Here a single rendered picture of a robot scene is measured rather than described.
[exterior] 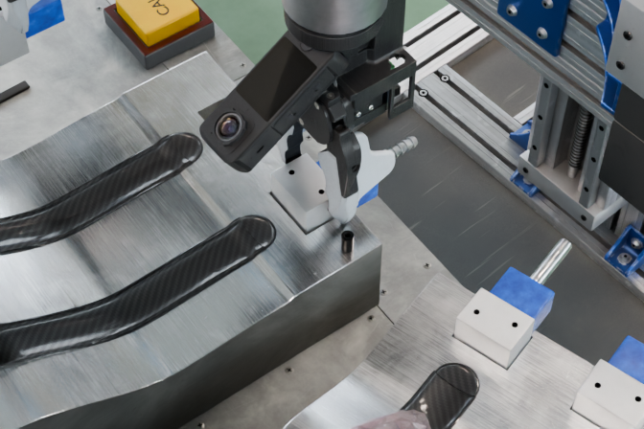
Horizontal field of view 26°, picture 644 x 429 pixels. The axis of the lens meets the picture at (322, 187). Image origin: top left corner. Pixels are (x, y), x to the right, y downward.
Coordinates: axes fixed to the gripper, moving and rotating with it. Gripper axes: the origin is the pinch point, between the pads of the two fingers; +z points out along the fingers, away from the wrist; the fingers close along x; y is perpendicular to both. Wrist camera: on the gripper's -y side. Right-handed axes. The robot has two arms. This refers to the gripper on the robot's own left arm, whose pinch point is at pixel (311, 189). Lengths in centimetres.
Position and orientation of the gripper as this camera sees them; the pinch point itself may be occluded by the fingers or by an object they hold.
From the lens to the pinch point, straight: 113.1
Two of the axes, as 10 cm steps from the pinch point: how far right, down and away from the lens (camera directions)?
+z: 0.0, 6.1, 7.9
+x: -5.9, -6.4, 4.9
